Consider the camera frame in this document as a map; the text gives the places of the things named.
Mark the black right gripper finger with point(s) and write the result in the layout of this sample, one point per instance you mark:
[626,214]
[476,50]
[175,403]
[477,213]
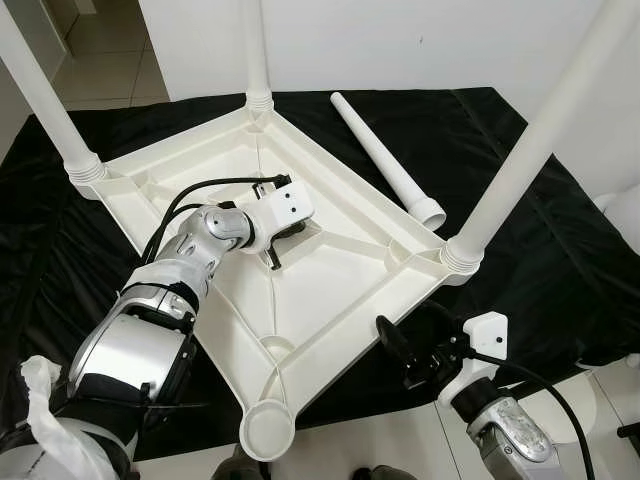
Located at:
[443,320]
[395,340]

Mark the white plastic table top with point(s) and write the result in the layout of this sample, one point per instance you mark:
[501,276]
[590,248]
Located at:
[330,280]

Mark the white plastic table leg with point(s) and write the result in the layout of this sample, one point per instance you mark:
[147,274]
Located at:
[45,110]
[540,130]
[385,160]
[255,50]

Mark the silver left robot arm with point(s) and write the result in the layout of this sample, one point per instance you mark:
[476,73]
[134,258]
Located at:
[150,310]

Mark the grey robot right leg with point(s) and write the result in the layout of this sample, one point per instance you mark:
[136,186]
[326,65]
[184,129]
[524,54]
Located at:
[385,473]

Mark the black table cloth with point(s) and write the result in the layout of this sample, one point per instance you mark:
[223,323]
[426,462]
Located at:
[560,260]

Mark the white crumpled plastic sheet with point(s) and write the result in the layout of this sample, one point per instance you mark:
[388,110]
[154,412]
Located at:
[55,420]

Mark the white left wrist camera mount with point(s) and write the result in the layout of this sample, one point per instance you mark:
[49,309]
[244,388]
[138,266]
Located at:
[285,205]

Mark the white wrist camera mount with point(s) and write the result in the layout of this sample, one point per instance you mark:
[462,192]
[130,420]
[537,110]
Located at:
[285,205]
[485,335]

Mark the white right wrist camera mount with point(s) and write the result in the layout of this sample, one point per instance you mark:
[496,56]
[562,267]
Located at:
[485,335]

